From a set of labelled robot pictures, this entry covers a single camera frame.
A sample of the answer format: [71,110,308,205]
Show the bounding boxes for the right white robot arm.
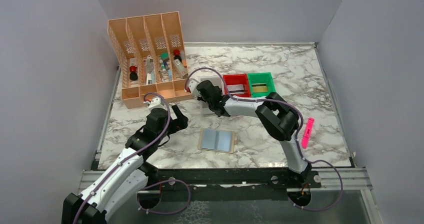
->
[187,80,311,187]

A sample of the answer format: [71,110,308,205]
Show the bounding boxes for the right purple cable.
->
[184,67,344,213]

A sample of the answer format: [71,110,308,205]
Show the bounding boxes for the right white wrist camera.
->
[184,79,199,96]

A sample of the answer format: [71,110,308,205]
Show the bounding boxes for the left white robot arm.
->
[61,105,188,223]

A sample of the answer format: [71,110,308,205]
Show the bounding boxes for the gold card in green bin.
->
[251,83,268,93]

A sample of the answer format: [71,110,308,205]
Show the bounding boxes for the beige card holder wallet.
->
[198,128,237,153]

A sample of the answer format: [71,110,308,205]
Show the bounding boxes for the black metal base rail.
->
[136,164,321,207]

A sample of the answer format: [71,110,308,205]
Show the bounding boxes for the purple cable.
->
[71,92,192,224]
[184,67,344,213]

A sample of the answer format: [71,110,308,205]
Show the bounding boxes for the red plastic bin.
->
[223,73,252,97]

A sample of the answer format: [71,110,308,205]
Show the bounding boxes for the green capped tube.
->
[158,52,173,81]

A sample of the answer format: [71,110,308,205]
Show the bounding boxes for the green plastic bin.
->
[247,72,276,97]

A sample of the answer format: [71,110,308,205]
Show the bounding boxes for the silver card in red bin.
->
[227,84,245,95]

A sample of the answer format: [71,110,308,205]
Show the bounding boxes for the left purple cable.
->
[71,92,192,224]

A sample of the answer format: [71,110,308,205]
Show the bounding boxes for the white box in organizer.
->
[172,59,188,79]

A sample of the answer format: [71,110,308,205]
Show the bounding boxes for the red capped black bottle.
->
[129,65,138,81]

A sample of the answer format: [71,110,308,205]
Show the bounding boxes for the pink marker pen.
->
[301,117,315,149]

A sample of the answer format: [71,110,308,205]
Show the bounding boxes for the red black small bottle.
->
[172,49,182,62]

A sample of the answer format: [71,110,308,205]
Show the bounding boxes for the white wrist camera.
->
[184,79,199,96]
[144,97,167,111]

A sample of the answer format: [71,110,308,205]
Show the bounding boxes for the silver items in organizer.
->
[143,55,156,85]

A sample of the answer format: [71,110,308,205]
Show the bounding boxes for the peach desk file organizer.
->
[107,12,191,109]

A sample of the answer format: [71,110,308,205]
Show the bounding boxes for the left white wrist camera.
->
[144,97,167,111]

